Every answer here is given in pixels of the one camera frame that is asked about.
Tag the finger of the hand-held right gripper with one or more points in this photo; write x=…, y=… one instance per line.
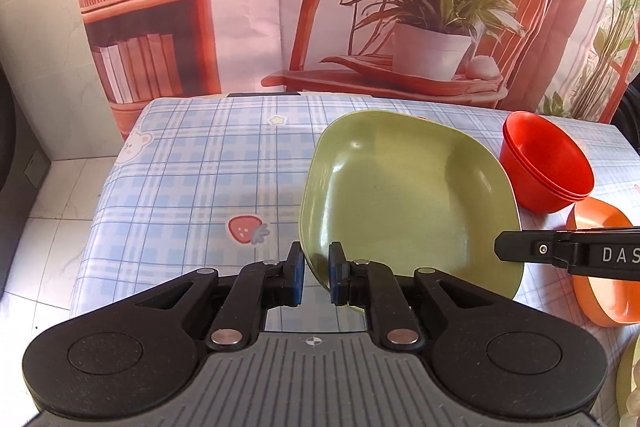
x=530, y=249

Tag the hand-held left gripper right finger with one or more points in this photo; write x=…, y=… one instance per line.
x=335, y=279

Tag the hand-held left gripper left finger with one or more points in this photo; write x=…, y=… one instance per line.
x=298, y=276

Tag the orange bowl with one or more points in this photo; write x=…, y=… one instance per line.
x=600, y=297

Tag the green square plate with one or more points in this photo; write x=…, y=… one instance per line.
x=410, y=197

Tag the red bowl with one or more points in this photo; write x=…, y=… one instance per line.
x=542, y=152
x=576, y=201
x=560, y=209

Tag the pale green plate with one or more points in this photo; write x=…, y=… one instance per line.
x=629, y=387

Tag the blue plaid tablecloth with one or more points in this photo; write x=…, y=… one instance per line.
x=200, y=167

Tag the grey wall socket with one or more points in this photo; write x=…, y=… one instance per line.
x=36, y=169

